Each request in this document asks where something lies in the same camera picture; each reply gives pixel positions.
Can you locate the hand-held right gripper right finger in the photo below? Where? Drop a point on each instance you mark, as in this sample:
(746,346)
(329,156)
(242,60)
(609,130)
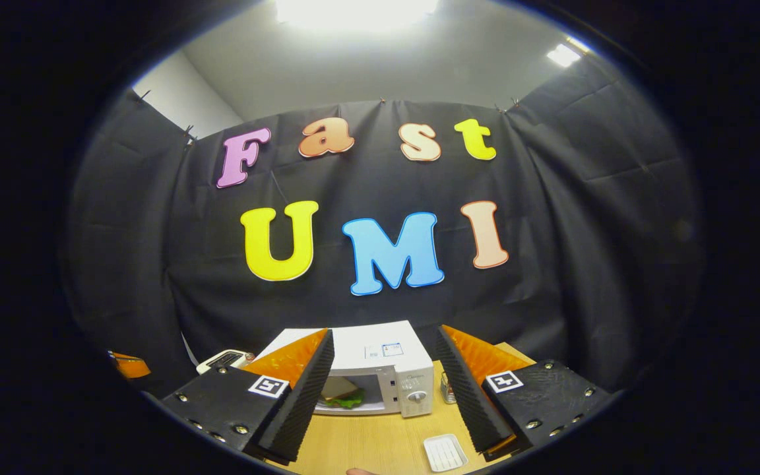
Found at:
(469,396)

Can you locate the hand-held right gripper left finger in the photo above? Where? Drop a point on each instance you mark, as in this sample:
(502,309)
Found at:
(301,402)

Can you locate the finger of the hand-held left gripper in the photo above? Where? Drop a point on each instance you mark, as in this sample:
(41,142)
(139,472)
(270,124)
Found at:
(130,366)

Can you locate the sandwich with lettuce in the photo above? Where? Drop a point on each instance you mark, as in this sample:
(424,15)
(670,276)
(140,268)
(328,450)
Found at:
(344,394)

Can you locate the white microwave oven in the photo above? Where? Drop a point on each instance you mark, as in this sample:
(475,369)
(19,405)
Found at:
(393,369)

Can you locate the small white rectangular plate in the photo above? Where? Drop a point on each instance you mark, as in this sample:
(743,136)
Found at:
(446,454)

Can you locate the white toaster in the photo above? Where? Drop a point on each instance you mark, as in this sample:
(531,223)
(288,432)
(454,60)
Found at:
(228,359)

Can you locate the black backdrop cloth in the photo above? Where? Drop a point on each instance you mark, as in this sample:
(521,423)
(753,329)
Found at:
(551,231)

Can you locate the small ceiling light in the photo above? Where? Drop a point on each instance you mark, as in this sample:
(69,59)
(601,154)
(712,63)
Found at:
(563,54)

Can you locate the large ceiling light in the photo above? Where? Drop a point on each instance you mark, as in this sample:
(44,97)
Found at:
(353,13)

